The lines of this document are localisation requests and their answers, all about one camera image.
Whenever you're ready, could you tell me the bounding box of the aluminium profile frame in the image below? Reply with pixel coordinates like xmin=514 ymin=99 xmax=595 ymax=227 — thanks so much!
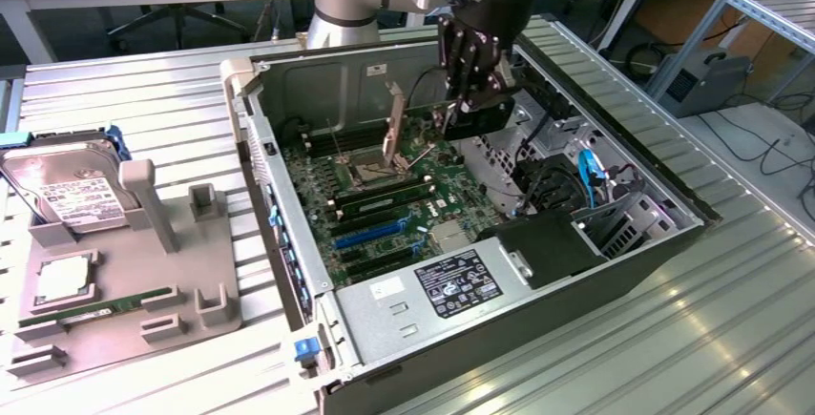
xmin=642 ymin=0 xmax=815 ymax=104

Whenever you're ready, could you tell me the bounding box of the CPU socket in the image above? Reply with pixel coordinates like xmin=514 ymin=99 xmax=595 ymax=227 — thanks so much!
xmin=340 ymin=150 xmax=401 ymax=192

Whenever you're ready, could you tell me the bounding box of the silver hard disk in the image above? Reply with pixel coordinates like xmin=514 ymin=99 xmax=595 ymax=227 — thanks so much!
xmin=0 ymin=140 xmax=139 ymax=235

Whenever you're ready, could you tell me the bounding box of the open black PC case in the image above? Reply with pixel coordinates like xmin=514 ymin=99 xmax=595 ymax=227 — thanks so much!
xmin=219 ymin=27 xmax=725 ymax=415

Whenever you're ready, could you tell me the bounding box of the metal socket cover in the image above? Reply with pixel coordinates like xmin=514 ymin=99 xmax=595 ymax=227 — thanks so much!
xmin=395 ymin=147 xmax=427 ymax=171

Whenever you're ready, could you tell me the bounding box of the black slanted pole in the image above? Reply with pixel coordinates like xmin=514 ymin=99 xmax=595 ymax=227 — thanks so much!
xmin=598 ymin=0 xmax=674 ymax=53

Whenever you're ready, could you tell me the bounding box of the green motherboard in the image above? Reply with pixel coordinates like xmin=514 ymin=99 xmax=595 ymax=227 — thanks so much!
xmin=279 ymin=116 xmax=511 ymax=290

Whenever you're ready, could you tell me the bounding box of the blue expansion slot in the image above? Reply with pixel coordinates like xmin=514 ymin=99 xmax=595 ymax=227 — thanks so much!
xmin=334 ymin=222 xmax=413 ymax=250

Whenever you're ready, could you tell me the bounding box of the silver metal disk bay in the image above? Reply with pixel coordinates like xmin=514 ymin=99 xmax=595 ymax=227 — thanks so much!
xmin=458 ymin=75 xmax=606 ymax=218

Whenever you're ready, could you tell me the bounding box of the grey control box with handle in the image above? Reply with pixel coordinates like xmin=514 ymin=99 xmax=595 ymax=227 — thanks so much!
xmin=646 ymin=52 xmax=757 ymax=118

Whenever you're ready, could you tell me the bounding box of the black floor cable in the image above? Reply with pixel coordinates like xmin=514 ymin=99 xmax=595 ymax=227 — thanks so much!
xmin=697 ymin=93 xmax=815 ymax=197

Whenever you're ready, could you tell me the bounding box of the silver chipset heatsink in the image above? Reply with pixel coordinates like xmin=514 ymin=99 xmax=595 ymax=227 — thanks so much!
xmin=430 ymin=222 xmax=474 ymax=250

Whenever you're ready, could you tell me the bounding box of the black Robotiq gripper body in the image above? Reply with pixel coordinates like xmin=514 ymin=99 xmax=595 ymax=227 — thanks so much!
xmin=443 ymin=0 xmax=549 ymax=50

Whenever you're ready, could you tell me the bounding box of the hard drive with blue caddy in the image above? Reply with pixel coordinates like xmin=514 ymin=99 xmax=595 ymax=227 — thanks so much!
xmin=0 ymin=121 xmax=134 ymax=166

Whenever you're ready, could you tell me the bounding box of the grey plastic parts rack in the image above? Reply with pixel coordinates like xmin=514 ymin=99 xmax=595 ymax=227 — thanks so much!
xmin=3 ymin=156 xmax=247 ymax=390

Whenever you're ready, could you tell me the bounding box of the silver CPU chip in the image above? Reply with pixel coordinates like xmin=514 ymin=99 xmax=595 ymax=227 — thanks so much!
xmin=35 ymin=258 xmax=98 ymax=306

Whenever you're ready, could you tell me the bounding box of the green RAM stick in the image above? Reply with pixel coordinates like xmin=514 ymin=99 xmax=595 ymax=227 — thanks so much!
xmin=16 ymin=288 xmax=174 ymax=330
xmin=334 ymin=183 xmax=437 ymax=218

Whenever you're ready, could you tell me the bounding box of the black plastic air shroud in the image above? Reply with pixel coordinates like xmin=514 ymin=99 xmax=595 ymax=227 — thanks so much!
xmin=477 ymin=209 xmax=610 ymax=290

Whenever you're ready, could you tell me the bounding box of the blue case latch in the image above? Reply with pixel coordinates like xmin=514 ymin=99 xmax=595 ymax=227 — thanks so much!
xmin=292 ymin=337 xmax=319 ymax=364

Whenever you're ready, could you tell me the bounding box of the Nvidia Quadro graphics card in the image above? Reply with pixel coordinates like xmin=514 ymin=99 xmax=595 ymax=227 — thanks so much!
xmin=379 ymin=79 xmax=517 ymax=169

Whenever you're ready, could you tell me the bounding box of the blue disk wire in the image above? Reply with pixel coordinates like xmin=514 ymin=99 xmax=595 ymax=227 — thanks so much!
xmin=577 ymin=147 xmax=605 ymax=210

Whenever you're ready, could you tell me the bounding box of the silver power supply unit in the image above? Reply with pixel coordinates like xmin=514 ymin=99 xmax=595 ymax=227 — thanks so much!
xmin=334 ymin=236 xmax=534 ymax=368

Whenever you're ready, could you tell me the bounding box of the thin metal locking lever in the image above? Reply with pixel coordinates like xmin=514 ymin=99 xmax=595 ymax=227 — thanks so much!
xmin=324 ymin=118 xmax=350 ymax=158

